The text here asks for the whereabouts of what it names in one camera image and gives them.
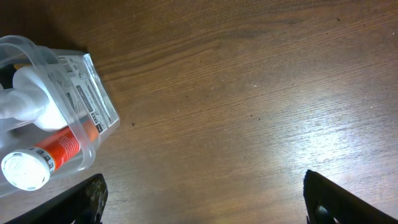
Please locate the clear plastic container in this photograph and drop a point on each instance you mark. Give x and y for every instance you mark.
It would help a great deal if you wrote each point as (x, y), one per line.
(73, 82)

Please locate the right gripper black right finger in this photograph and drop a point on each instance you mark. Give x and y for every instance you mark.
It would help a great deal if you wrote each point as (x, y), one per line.
(327, 202)

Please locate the orange tube white cap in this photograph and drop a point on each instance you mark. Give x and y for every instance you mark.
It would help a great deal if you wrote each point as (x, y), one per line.
(31, 156)

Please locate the white spray bottle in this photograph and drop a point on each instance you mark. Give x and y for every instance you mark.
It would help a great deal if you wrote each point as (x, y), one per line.
(25, 98)

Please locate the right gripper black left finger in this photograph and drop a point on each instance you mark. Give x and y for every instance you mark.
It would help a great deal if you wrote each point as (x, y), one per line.
(82, 204)

